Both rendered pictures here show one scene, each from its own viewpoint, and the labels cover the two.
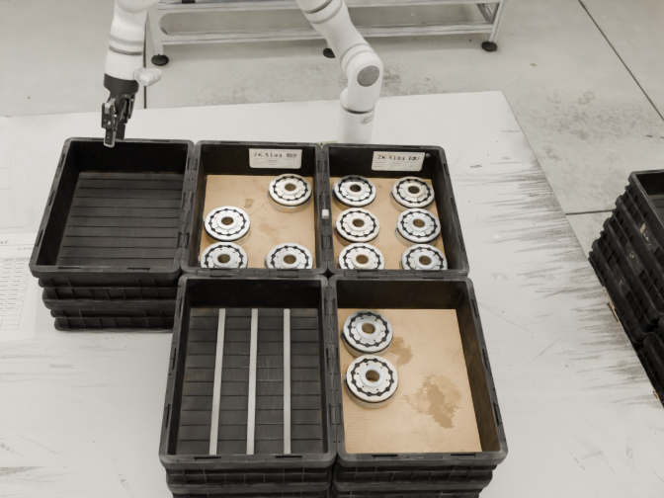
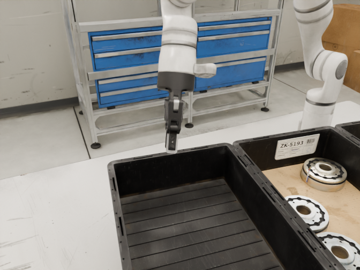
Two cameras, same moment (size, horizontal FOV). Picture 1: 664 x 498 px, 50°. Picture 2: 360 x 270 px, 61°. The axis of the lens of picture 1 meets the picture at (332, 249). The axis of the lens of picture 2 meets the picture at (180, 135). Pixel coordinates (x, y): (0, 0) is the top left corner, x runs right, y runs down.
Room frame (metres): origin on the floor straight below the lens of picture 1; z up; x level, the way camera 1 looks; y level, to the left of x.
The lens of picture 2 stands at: (0.64, 0.57, 1.33)
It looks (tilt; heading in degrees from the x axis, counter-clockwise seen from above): 31 degrees down; 351
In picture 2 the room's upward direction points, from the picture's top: straight up
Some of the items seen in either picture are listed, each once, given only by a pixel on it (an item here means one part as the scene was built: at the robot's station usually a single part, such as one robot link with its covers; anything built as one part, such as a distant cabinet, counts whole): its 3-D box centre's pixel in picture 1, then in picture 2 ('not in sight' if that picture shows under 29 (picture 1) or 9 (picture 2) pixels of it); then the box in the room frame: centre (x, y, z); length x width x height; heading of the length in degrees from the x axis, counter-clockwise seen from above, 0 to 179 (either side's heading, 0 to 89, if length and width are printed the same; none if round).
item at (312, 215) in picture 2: (227, 221); (303, 210); (1.06, 0.24, 0.86); 0.05 x 0.05 x 0.01
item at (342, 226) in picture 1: (358, 224); not in sight; (1.10, -0.05, 0.86); 0.10 x 0.10 x 0.01
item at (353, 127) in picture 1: (355, 129); (315, 124); (1.47, -0.03, 0.83); 0.09 x 0.09 x 0.17; 26
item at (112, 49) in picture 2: not in sight; (142, 66); (2.90, 0.50, 0.60); 0.72 x 0.03 x 0.56; 105
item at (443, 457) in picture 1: (410, 362); not in sight; (0.71, -0.17, 0.92); 0.40 x 0.30 x 0.02; 7
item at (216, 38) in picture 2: not in sight; (233, 54); (3.10, -0.27, 0.60); 0.72 x 0.03 x 0.56; 105
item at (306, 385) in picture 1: (252, 375); not in sight; (0.68, 0.13, 0.87); 0.40 x 0.30 x 0.11; 7
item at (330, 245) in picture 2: (223, 259); (339, 252); (0.95, 0.23, 0.86); 0.05 x 0.05 x 0.01
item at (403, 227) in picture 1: (418, 224); not in sight; (1.12, -0.19, 0.86); 0.10 x 0.10 x 0.01
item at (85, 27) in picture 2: not in sight; (189, 19); (3.03, 0.12, 0.91); 1.70 x 0.10 x 0.05; 105
